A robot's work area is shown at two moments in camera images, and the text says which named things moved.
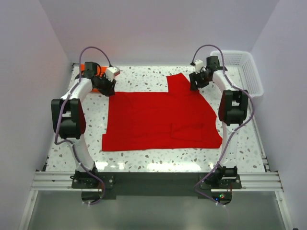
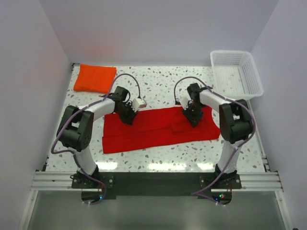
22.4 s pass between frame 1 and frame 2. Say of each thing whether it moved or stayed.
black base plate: stayed
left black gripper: moved
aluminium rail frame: stayed
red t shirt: moved
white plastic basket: stayed
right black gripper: moved
